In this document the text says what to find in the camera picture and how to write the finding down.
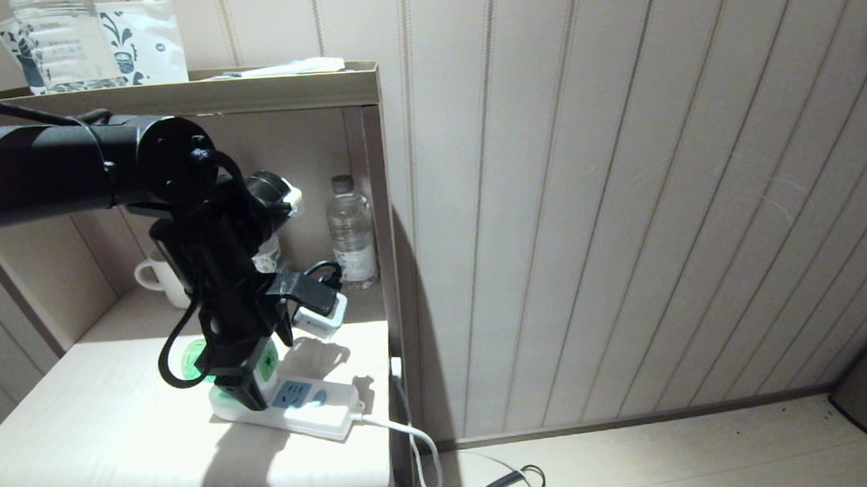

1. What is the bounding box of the white power strip cable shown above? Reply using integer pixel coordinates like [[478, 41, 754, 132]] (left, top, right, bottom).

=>
[[349, 355, 444, 487]]

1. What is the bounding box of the green mosquito repellent plug-in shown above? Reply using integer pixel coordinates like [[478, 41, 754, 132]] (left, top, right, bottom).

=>
[[179, 335, 283, 412]]

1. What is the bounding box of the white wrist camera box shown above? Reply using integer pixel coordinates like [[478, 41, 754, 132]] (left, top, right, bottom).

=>
[[290, 262, 349, 341]]

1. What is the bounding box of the white power strip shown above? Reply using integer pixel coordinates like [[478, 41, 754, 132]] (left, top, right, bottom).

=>
[[208, 376, 365, 448]]

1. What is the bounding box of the white printed bag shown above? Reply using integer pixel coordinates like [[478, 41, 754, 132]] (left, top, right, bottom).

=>
[[95, 0, 189, 88], [0, 18, 48, 97]]

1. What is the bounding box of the white ribbed mug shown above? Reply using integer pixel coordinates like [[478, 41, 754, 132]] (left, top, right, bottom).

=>
[[134, 249, 192, 312]]

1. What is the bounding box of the black floor cable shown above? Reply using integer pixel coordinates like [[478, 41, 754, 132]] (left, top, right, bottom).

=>
[[459, 464, 548, 487]]

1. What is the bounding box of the small water bottle black cap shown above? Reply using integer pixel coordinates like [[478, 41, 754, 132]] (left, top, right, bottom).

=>
[[250, 234, 286, 276], [325, 173, 379, 291]]

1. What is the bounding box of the flat white paper packet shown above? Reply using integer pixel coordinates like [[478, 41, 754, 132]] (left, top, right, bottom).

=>
[[202, 56, 347, 81]]

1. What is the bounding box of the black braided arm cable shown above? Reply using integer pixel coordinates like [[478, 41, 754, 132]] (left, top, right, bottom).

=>
[[155, 297, 213, 390]]

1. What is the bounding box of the large clear water bottle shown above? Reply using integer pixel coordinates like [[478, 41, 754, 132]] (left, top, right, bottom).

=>
[[10, 0, 127, 96]]

